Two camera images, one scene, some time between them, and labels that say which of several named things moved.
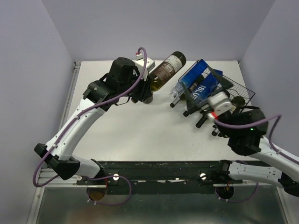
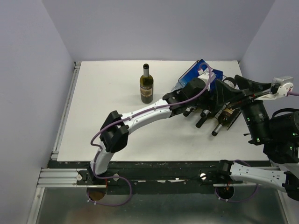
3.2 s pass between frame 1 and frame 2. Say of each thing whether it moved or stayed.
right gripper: moved
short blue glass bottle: stayed
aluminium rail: stayed
